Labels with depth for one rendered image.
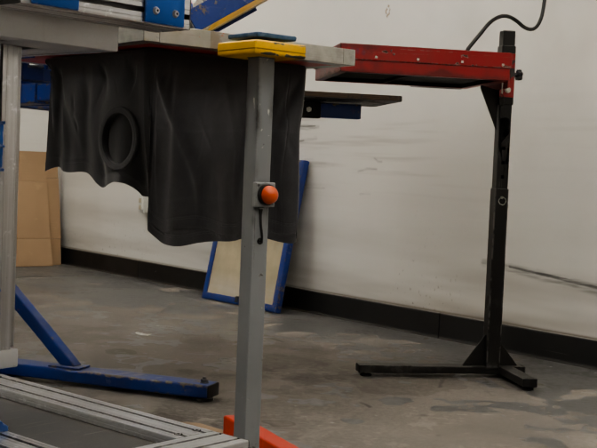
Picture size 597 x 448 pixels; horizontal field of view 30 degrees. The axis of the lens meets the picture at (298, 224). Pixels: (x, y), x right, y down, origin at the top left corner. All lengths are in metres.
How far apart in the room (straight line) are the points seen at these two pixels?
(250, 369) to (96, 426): 0.34
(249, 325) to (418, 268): 2.67
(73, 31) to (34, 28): 0.08
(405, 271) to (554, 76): 1.12
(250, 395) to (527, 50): 2.57
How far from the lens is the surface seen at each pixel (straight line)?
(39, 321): 3.62
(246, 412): 2.30
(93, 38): 2.00
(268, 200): 2.22
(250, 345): 2.27
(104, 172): 2.61
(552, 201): 4.41
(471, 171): 4.68
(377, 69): 3.60
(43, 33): 1.93
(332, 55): 2.63
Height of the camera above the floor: 0.71
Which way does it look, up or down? 3 degrees down
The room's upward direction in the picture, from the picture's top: 2 degrees clockwise
